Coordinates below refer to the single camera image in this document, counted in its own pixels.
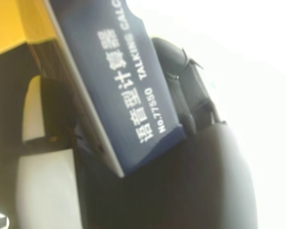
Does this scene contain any blue box with label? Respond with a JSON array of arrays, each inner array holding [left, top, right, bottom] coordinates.
[[44, 0, 188, 178]]

